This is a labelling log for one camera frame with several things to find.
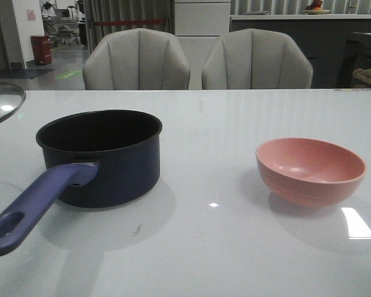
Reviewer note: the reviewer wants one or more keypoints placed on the fruit plate on counter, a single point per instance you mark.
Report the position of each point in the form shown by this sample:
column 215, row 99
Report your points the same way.
column 315, row 7

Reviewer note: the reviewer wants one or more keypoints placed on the glass pot lid blue knob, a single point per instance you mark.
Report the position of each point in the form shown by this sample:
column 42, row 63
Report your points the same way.
column 11, row 99

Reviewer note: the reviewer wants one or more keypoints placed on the dark blue saucepan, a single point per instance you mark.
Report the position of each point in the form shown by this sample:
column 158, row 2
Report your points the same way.
column 94, row 159

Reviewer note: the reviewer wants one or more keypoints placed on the coloured sticker strip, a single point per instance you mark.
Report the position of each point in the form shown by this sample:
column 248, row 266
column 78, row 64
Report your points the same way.
column 353, row 89

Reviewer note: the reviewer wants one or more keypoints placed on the right grey upholstered chair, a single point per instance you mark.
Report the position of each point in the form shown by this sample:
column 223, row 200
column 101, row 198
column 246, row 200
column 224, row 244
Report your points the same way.
column 256, row 59

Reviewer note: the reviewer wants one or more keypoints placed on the white cabinet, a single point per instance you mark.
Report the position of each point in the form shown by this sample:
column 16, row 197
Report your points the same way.
column 197, row 24

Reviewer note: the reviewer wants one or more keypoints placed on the pink plastic bowl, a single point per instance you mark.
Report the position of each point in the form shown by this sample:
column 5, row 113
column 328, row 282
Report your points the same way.
column 309, row 172

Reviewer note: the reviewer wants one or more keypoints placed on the grey upholstered chair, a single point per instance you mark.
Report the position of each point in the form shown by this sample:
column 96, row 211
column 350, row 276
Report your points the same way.
column 137, row 59
column 256, row 59

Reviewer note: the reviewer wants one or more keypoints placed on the red bin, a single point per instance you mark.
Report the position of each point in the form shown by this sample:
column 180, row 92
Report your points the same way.
column 41, row 49

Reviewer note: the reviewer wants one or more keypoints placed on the left grey upholstered chair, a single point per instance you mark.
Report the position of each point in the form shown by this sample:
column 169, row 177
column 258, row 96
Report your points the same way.
column 137, row 59

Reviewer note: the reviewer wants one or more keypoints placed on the red barrier bar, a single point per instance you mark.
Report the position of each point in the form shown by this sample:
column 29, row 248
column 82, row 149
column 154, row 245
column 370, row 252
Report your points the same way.
column 131, row 22

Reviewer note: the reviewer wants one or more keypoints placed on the dark sideboard counter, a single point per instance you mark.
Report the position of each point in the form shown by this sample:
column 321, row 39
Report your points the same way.
column 320, row 37

